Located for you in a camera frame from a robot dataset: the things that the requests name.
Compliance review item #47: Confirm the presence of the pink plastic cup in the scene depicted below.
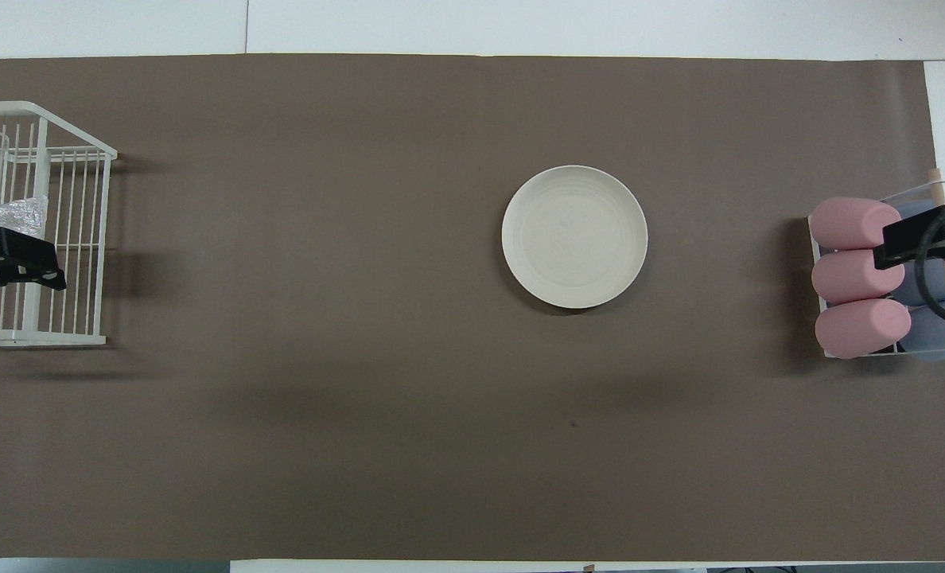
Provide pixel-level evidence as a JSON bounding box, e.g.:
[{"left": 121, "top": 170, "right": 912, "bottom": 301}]
[
  {"left": 815, "top": 298, "right": 912, "bottom": 360},
  {"left": 811, "top": 249, "right": 906, "bottom": 305},
  {"left": 809, "top": 197, "right": 903, "bottom": 251}
]

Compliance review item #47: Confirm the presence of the brown table mat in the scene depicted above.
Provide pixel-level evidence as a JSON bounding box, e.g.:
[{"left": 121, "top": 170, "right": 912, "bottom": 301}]
[{"left": 0, "top": 53, "right": 945, "bottom": 562}]

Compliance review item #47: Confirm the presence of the cream round plate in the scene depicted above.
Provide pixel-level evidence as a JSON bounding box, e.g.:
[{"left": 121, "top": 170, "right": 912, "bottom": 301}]
[{"left": 501, "top": 165, "right": 648, "bottom": 310}]

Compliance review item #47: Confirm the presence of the blue plastic cup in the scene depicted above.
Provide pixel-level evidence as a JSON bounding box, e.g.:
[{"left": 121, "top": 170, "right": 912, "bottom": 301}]
[
  {"left": 892, "top": 199, "right": 945, "bottom": 254},
  {"left": 890, "top": 255, "right": 945, "bottom": 307},
  {"left": 898, "top": 301, "right": 945, "bottom": 364}
]

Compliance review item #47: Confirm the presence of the white wire dish rack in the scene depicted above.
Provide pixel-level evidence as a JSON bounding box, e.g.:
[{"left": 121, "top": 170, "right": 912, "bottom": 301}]
[{"left": 0, "top": 101, "right": 119, "bottom": 347}]

